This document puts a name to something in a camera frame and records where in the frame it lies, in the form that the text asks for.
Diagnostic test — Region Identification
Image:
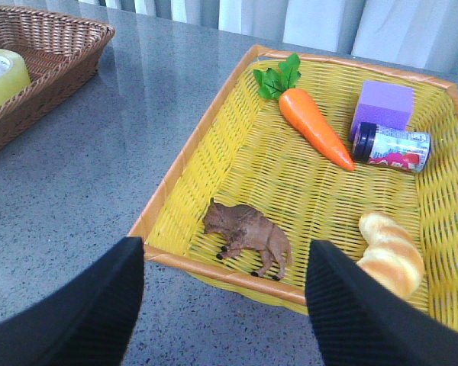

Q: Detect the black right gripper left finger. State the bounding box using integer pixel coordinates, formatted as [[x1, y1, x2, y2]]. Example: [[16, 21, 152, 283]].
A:
[[0, 237, 144, 365]]

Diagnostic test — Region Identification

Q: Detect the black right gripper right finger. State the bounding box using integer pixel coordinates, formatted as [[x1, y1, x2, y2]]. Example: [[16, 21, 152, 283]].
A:
[[305, 239, 458, 365]]

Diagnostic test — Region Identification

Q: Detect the yellow tape roll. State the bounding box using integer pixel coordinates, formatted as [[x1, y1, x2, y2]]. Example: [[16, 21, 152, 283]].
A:
[[0, 49, 31, 106]]

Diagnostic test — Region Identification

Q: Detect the toy bread loaf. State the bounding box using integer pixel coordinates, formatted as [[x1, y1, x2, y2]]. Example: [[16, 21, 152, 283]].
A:
[[356, 212, 424, 300]]

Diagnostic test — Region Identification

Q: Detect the brown toy boar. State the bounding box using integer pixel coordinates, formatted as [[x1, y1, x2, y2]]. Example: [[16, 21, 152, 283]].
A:
[[202, 200, 292, 281]]

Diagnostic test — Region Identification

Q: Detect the yellow wicker basket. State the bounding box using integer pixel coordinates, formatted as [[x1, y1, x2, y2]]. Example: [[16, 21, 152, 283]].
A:
[[130, 45, 458, 331]]

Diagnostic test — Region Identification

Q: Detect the small labelled jar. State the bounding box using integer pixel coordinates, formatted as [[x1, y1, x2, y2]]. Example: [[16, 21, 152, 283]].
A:
[[352, 122, 432, 173]]

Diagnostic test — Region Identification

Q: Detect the purple foam cube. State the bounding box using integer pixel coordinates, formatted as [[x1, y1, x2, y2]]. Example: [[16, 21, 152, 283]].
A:
[[349, 80, 414, 141]]

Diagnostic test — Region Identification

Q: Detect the orange toy carrot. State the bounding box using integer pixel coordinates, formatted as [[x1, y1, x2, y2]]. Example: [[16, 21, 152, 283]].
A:
[[253, 53, 355, 171]]

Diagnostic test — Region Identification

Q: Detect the brown wicker basket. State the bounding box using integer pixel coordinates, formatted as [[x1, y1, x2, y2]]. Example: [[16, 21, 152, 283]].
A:
[[0, 5, 115, 149]]

